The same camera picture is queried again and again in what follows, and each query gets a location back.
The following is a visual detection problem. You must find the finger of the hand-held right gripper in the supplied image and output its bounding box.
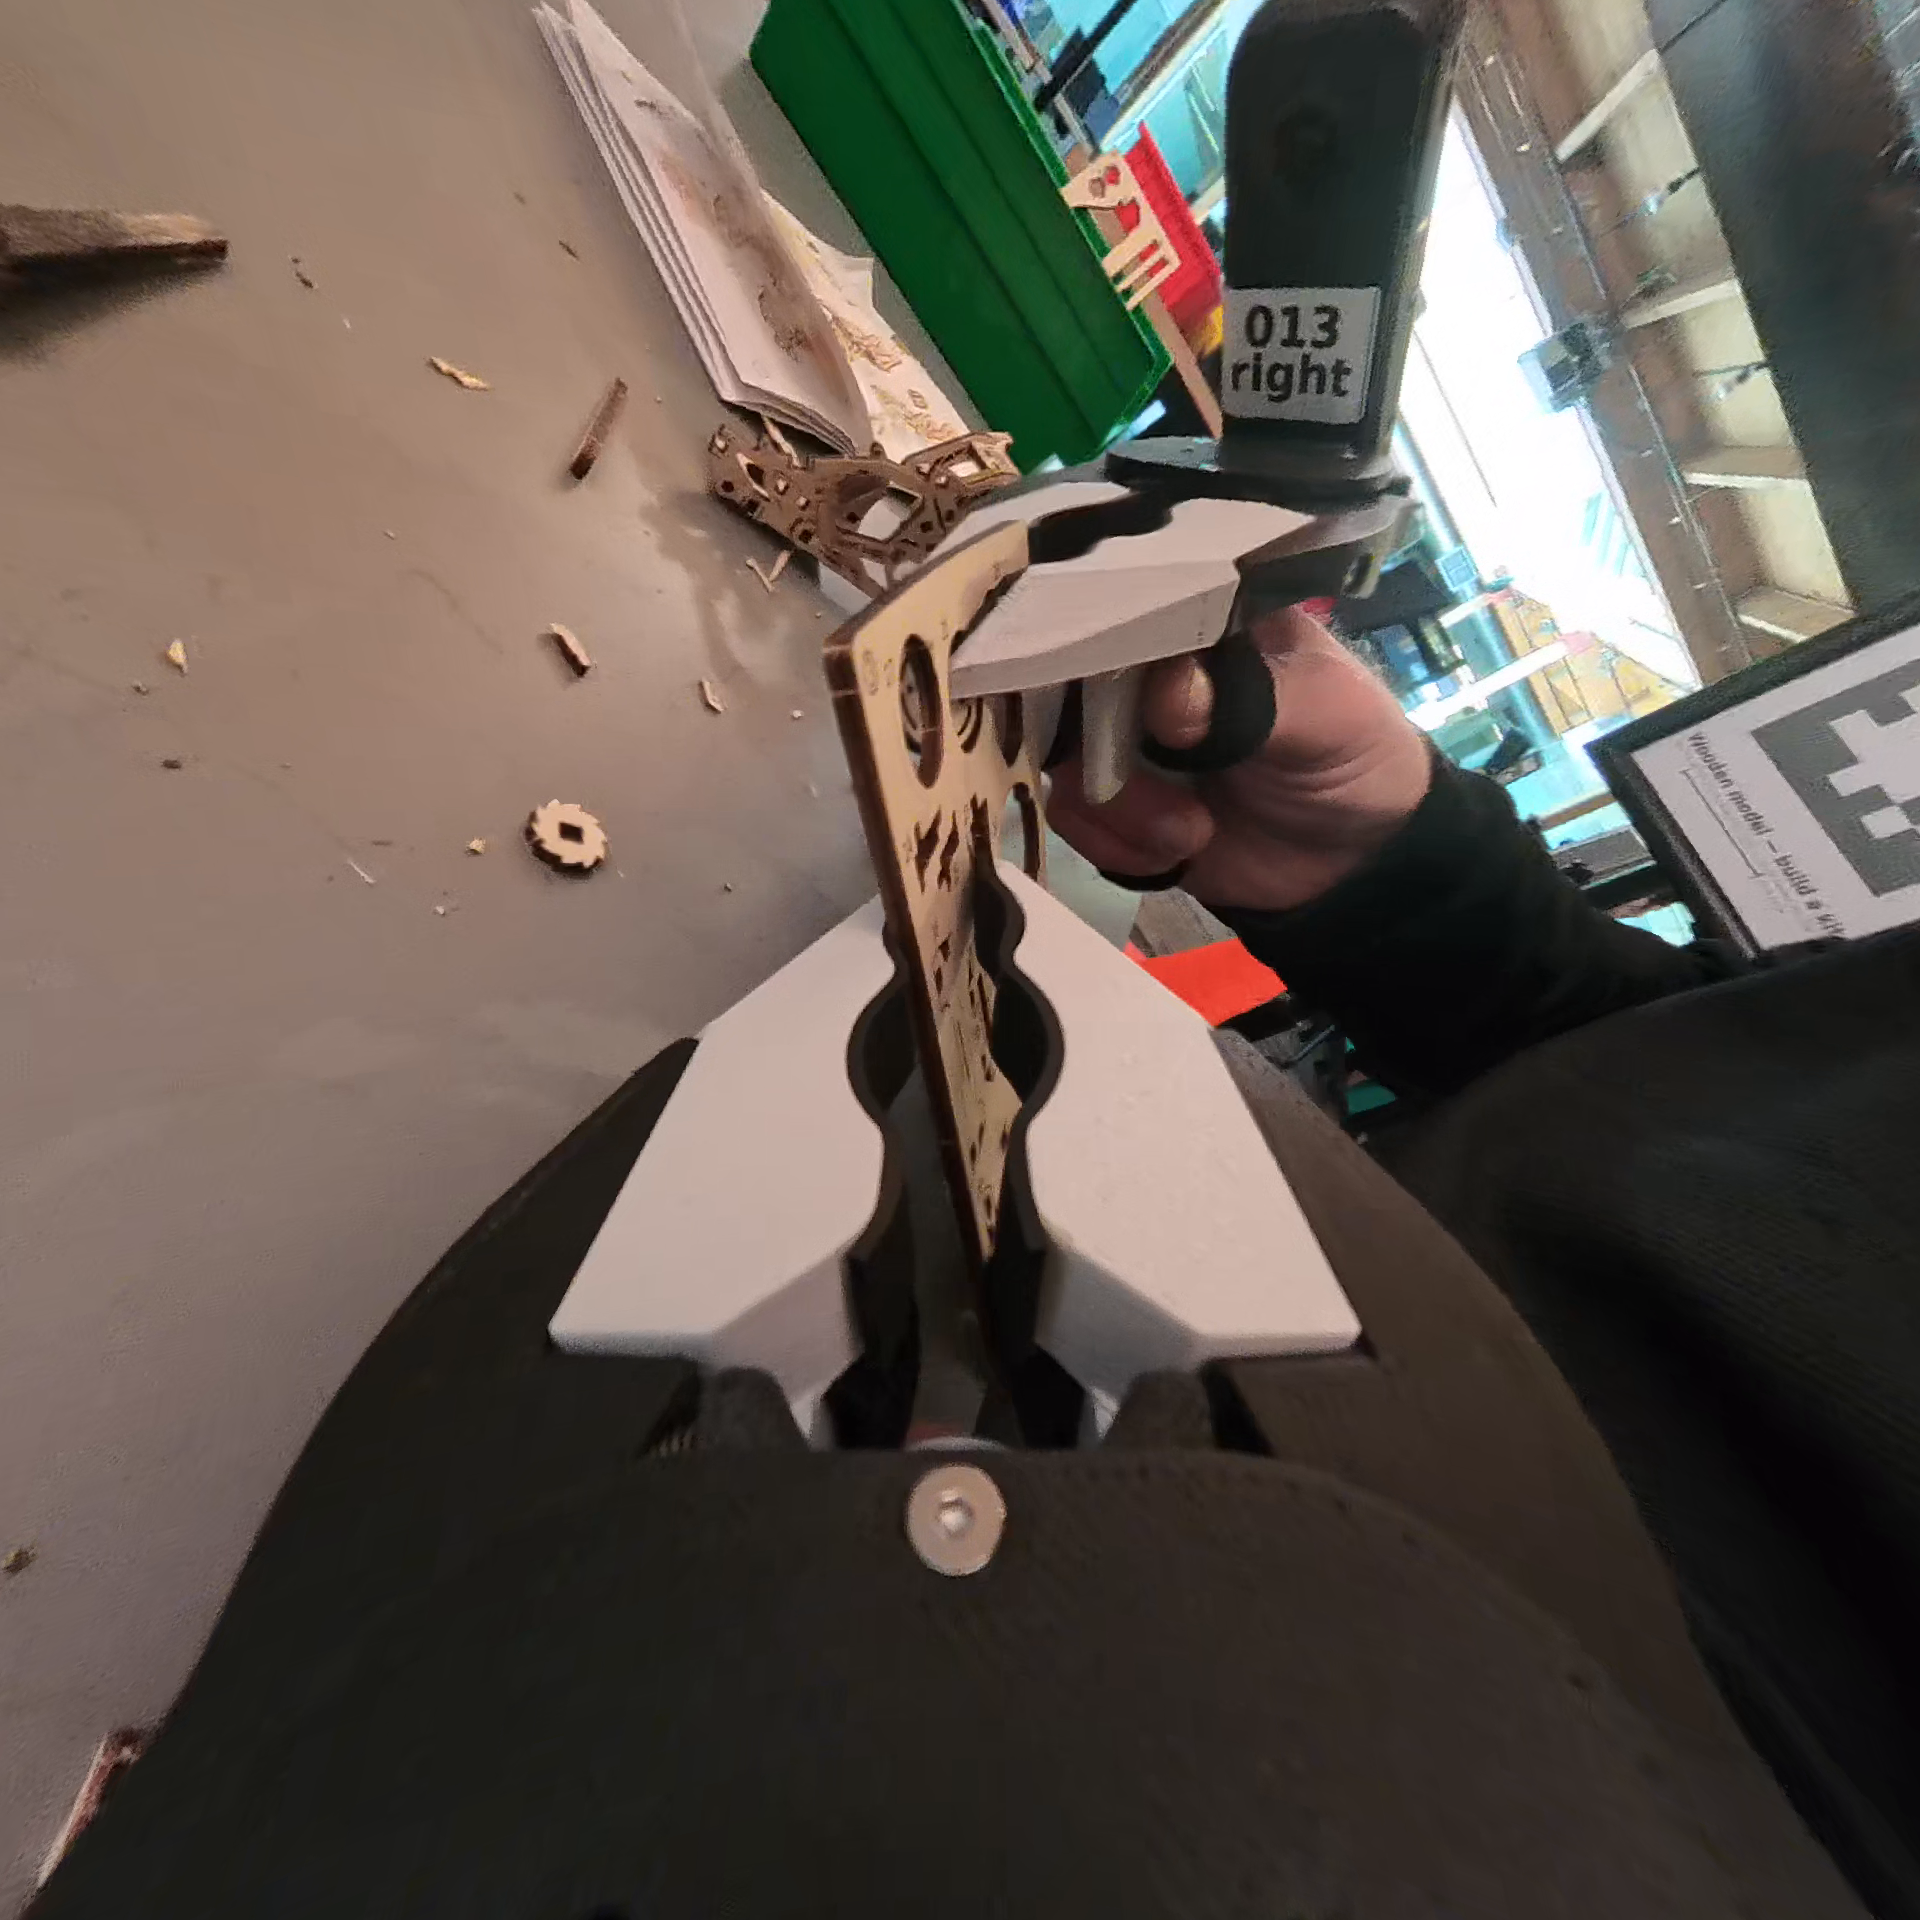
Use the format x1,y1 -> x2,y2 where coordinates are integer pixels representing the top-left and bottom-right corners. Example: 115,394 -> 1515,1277
1026,491 -> 1310,583
946,557 -> 1250,701

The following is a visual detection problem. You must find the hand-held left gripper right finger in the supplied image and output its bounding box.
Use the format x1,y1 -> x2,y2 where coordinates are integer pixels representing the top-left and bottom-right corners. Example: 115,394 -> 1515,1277
982,862 -> 1365,1426

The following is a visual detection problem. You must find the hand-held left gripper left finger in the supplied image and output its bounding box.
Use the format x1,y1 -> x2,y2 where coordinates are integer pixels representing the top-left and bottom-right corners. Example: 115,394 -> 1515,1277
549,892 -> 906,1445

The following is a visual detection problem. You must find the punched wooden parts sheet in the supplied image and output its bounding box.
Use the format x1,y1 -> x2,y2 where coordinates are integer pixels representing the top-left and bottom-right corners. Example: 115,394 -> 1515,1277
820,520 -> 1056,1274

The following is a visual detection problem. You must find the person's right hand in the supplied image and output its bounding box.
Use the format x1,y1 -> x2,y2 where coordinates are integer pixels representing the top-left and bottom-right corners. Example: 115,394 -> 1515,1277
1048,606 -> 1445,912

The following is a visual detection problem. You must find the red plastic crate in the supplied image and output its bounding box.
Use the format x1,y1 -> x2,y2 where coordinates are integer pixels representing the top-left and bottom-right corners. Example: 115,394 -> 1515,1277
1117,118 -> 1225,322

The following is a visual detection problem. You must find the orange red object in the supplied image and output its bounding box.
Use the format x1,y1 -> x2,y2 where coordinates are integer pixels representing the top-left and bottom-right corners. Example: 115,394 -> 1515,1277
1158,931 -> 1293,1035

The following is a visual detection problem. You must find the flat wooden car body panel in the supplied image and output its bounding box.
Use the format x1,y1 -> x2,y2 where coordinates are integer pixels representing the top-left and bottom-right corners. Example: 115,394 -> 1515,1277
704,424 -> 1026,597

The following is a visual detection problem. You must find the green plastic bin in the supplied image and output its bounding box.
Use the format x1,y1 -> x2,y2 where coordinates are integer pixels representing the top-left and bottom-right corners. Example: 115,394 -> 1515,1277
747,0 -> 1176,469

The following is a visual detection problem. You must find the black framed marker sign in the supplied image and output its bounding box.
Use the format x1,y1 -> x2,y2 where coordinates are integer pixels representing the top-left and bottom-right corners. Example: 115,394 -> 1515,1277
1586,591 -> 1920,963

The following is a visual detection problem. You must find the open instruction booklet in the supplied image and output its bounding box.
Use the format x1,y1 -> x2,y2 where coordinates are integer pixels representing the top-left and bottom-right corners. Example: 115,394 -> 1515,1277
533,0 -> 978,463

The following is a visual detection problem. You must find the dark wooden rod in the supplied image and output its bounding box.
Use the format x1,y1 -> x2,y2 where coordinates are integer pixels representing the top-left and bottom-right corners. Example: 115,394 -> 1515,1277
0,202 -> 233,301

